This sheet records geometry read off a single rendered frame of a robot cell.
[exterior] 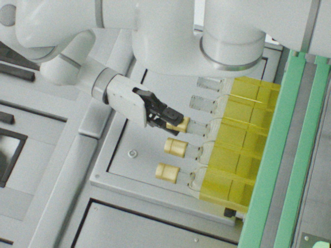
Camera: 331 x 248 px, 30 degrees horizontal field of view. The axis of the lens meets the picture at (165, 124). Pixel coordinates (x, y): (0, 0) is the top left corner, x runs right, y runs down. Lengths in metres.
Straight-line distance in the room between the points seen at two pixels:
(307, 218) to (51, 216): 0.58
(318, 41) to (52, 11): 0.37
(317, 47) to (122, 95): 0.53
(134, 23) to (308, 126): 0.44
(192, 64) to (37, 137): 0.66
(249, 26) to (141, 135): 0.63
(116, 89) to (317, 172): 0.45
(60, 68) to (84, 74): 0.08
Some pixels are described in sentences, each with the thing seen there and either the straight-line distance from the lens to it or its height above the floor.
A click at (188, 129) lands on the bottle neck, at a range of 1.30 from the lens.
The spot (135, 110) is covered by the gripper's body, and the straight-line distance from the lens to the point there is 1.31.
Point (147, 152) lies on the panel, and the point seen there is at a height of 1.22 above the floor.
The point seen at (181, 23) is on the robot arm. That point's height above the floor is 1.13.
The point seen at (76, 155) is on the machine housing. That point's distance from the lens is 1.44.
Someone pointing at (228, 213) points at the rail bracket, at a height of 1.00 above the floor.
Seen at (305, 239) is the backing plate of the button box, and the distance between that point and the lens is 1.07.
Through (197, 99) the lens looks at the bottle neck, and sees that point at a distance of 1.32.
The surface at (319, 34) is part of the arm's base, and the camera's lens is 0.87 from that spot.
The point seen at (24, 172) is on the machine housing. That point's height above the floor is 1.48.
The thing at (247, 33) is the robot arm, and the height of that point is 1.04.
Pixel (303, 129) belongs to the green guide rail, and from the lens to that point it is 1.18.
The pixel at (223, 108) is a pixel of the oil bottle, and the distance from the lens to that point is 1.30.
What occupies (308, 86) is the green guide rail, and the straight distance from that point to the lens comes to 1.23.
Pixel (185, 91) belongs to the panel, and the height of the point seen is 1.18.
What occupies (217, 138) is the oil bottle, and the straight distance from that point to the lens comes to 1.27.
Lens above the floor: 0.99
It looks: 8 degrees up
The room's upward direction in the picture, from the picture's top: 75 degrees counter-clockwise
